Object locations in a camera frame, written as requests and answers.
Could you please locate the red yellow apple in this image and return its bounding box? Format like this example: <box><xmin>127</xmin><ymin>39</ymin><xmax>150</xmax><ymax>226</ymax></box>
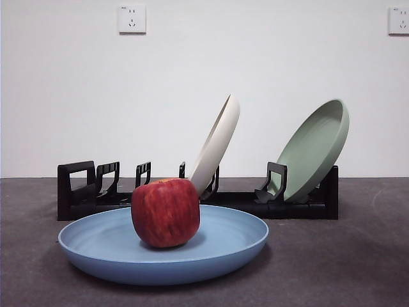
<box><xmin>130</xmin><ymin>177</ymin><xmax>201</xmax><ymax>249</ymax></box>

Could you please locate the blue plate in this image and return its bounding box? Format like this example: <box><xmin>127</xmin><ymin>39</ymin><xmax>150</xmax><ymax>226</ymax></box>
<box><xmin>58</xmin><ymin>204</ymin><xmax>270</xmax><ymax>287</ymax></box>

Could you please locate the beige plate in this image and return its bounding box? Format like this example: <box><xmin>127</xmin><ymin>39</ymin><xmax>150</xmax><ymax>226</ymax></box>
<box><xmin>187</xmin><ymin>93</ymin><xmax>241</xmax><ymax>198</ymax></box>

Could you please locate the green plate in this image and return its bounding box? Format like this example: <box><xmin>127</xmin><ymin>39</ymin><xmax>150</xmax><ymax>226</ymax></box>
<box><xmin>275</xmin><ymin>98</ymin><xmax>351</xmax><ymax>203</ymax></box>

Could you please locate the black plate rack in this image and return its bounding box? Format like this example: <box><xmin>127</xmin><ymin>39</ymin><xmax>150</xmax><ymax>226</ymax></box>
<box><xmin>57</xmin><ymin>161</ymin><xmax>339</xmax><ymax>221</ymax></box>

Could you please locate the white wall socket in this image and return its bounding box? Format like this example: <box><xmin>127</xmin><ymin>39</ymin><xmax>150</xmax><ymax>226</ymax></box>
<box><xmin>118</xmin><ymin>4</ymin><xmax>148</xmax><ymax>36</ymax></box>
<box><xmin>388</xmin><ymin>6</ymin><xmax>409</xmax><ymax>36</ymax></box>

